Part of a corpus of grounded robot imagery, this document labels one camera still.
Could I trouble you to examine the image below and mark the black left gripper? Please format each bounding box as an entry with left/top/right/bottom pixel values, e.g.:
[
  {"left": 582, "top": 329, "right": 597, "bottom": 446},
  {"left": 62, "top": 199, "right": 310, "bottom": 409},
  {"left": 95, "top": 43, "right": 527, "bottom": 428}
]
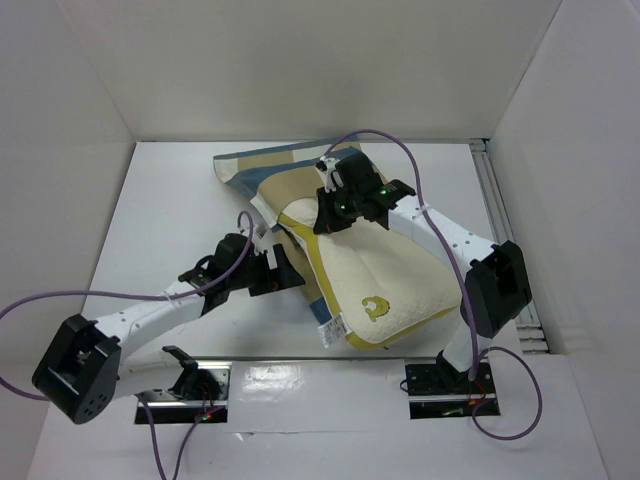
[{"left": 227, "top": 243, "right": 304, "bottom": 296}]

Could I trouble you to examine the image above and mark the blue beige plaid pillowcase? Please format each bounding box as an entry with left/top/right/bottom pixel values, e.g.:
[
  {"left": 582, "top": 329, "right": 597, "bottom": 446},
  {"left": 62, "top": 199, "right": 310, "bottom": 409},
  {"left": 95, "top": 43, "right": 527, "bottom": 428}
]
[{"left": 213, "top": 141, "right": 388, "bottom": 327}]

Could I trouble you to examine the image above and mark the cream pillow with duck patch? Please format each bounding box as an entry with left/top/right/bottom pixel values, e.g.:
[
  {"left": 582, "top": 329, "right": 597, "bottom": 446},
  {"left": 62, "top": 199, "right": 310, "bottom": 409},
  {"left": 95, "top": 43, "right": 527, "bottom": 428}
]
[{"left": 277, "top": 195, "right": 462, "bottom": 352}]

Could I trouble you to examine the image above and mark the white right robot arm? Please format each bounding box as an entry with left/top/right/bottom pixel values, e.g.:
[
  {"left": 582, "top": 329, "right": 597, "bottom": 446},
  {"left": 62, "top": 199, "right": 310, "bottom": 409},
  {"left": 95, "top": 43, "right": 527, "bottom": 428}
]
[{"left": 313, "top": 150, "right": 532, "bottom": 392}]

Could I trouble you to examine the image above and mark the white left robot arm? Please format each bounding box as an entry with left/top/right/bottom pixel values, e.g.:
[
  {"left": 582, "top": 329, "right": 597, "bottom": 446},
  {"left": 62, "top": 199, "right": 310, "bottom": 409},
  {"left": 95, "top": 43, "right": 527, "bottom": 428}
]
[{"left": 32, "top": 233, "right": 305, "bottom": 425}]

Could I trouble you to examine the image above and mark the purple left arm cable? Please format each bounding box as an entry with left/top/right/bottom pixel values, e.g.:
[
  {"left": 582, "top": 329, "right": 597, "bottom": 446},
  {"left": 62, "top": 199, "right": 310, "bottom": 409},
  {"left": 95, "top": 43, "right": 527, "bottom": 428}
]
[{"left": 0, "top": 209, "right": 256, "bottom": 480}]

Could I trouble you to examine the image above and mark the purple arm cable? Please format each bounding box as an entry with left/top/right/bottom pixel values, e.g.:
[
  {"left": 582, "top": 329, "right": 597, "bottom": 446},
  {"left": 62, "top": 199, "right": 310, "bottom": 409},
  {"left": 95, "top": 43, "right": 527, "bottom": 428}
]
[
  {"left": 0, "top": 209, "right": 256, "bottom": 480},
  {"left": 322, "top": 129, "right": 544, "bottom": 441}
]

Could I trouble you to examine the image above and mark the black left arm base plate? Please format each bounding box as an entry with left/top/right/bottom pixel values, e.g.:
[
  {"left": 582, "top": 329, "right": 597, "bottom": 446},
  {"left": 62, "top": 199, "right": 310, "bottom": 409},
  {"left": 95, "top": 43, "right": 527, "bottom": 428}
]
[{"left": 142, "top": 361, "right": 232, "bottom": 425}]

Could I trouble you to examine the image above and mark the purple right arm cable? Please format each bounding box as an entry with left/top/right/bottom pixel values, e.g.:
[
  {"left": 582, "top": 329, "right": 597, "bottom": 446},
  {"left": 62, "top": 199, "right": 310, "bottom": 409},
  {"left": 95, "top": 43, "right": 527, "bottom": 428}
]
[{"left": 322, "top": 129, "right": 544, "bottom": 441}]

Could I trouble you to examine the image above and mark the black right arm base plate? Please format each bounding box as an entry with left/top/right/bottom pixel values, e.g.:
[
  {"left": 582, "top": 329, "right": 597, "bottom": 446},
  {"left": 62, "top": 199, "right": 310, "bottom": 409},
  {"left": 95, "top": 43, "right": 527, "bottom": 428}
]
[{"left": 399, "top": 360, "right": 501, "bottom": 420}]

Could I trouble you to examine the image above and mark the aluminium frame rail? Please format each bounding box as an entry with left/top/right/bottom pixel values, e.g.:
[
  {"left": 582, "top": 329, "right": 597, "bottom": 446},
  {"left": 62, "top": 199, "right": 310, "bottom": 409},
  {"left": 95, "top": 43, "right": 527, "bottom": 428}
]
[{"left": 470, "top": 139, "right": 551, "bottom": 355}]

